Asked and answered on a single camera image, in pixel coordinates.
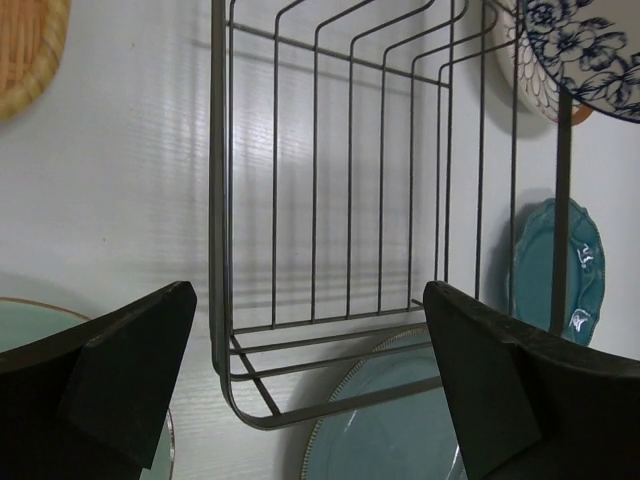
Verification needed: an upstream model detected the blue floral white plate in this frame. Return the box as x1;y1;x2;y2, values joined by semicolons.
522;0;639;123

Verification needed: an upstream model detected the orange woven plate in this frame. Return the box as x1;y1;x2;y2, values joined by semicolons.
1;0;72;120

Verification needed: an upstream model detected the teal scalloped plate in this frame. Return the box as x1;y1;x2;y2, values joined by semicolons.
505;198;605;346

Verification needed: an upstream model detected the grey-blue round plate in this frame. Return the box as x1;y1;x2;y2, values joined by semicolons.
300;328;466;479

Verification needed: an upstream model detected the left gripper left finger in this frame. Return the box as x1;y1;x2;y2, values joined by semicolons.
1;281;196;479

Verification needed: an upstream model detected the light green flower plate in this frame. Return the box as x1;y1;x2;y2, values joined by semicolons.
1;297;175;480

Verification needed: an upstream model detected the orange rimmed petal plate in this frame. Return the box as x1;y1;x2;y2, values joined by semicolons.
492;1;598;123

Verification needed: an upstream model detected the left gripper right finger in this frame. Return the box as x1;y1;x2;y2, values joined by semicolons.
423;281;639;479

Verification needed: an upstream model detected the wire dish rack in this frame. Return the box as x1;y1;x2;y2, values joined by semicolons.
207;0;573;432

